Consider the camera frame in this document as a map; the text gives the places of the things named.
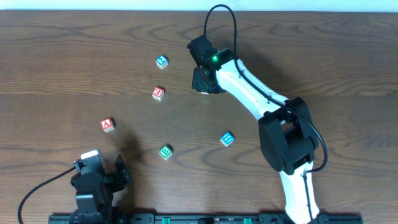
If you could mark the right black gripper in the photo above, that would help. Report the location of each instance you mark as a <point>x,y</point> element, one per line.
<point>203,82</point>

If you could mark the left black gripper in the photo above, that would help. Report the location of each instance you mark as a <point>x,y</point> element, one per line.
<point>112,179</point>

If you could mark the red letter A block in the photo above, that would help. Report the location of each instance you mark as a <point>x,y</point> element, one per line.
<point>107,125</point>

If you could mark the blue number 2 block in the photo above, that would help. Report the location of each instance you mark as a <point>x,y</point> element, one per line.
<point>162,61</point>

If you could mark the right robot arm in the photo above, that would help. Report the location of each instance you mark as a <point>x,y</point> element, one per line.
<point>286,137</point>

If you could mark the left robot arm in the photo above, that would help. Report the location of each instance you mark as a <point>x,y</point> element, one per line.
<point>96,206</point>

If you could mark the green letter B block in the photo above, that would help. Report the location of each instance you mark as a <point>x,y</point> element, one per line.
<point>166,151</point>

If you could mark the red letter E block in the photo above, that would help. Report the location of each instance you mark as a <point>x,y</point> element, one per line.
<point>158,93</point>

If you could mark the blue plus sign block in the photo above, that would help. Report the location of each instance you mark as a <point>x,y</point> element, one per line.
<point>227,139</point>

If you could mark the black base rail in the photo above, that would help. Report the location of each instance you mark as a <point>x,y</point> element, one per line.
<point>264,218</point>

